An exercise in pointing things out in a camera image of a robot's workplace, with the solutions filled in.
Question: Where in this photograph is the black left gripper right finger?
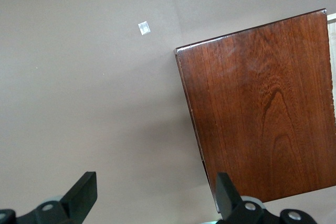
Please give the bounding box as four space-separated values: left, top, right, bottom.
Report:
215 173 280 224

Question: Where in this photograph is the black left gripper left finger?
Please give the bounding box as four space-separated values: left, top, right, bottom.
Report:
15 171 98 224

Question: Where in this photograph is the dark brown wooden cabinet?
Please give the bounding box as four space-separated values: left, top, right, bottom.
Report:
175 8 336 214

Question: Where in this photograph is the small clear tape piece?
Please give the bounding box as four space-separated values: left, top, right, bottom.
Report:
138 20 152 36

